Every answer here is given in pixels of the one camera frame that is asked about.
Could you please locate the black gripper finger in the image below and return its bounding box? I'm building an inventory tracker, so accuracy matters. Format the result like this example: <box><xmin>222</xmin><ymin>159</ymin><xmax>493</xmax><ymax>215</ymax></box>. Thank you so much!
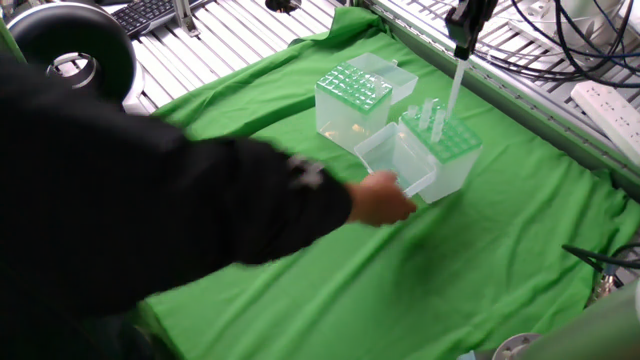
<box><xmin>444</xmin><ymin>2</ymin><xmax>475</xmax><ymax>61</ymax></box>
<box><xmin>472</xmin><ymin>0</ymin><xmax>500</xmax><ymax>49</ymax></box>

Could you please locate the translucent tip box holding tips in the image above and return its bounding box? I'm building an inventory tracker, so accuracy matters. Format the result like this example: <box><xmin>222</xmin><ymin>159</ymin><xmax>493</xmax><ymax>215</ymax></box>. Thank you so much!
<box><xmin>353</xmin><ymin>97</ymin><xmax>484</xmax><ymax>205</ymax></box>

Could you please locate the translucent tip box nearly empty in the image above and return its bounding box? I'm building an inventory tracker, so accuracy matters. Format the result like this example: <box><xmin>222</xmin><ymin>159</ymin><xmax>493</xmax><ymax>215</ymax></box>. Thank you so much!
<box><xmin>314</xmin><ymin>52</ymin><xmax>420</xmax><ymax>155</ymax></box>

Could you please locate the person's right hand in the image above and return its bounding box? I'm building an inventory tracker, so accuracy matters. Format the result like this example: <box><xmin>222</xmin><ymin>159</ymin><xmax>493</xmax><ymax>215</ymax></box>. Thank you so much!
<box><xmin>347</xmin><ymin>169</ymin><xmax>418</xmax><ymax>229</ymax></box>

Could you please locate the white power strip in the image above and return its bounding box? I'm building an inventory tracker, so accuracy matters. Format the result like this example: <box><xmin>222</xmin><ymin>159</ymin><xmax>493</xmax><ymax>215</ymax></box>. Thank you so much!
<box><xmin>570</xmin><ymin>79</ymin><xmax>640</xmax><ymax>166</ymax></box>

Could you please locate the black knob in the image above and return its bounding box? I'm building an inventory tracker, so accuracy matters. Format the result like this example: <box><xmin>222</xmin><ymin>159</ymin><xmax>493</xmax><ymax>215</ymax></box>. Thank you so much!
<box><xmin>263</xmin><ymin>0</ymin><xmax>303</xmax><ymax>15</ymax></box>

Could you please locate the green cloth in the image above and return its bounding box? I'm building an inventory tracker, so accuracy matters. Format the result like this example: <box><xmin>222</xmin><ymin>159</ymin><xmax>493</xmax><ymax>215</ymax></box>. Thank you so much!
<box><xmin>134</xmin><ymin>5</ymin><xmax>640</xmax><ymax>360</ymax></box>

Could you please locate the black keyboard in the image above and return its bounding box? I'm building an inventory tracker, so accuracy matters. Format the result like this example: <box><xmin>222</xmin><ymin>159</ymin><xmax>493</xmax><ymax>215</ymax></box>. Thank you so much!
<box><xmin>110</xmin><ymin>0</ymin><xmax>204</xmax><ymax>40</ymax></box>

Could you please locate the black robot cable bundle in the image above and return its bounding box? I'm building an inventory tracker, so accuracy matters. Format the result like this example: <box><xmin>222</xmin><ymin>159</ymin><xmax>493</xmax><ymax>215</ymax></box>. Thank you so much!
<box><xmin>474</xmin><ymin>0</ymin><xmax>640</xmax><ymax>90</ymax></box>

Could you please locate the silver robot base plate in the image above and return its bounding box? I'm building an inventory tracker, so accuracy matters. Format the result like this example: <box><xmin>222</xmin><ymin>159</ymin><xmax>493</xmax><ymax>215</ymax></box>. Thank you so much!
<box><xmin>509</xmin><ymin>0</ymin><xmax>626</xmax><ymax>56</ymax></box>

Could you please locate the black cable with metal plug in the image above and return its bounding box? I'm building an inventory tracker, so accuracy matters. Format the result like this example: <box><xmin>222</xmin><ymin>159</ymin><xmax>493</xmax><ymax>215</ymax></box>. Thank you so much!
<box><xmin>561</xmin><ymin>242</ymin><xmax>640</xmax><ymax>304</ymax></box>

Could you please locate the aluminium bracket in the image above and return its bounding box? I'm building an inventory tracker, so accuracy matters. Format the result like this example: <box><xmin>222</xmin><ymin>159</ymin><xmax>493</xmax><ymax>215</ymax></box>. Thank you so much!
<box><xmin>171</xmin><ymin>0</ymin><xmax>202</xmax><ymax>38</ymax></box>

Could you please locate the black round ring device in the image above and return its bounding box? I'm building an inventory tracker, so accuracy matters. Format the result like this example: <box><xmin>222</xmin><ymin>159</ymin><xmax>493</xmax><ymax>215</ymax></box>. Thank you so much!
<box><xmin>7</xmin><ymin>1</ymin><xmax>147</xmax><ymax>116</ymax></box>

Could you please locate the green frame post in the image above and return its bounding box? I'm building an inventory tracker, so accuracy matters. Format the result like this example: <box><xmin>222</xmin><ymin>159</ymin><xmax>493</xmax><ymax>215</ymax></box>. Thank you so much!
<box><xmin>0</xmin><ymin>22</ymin><xmax>26</xmax><ymax>65</ymax></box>

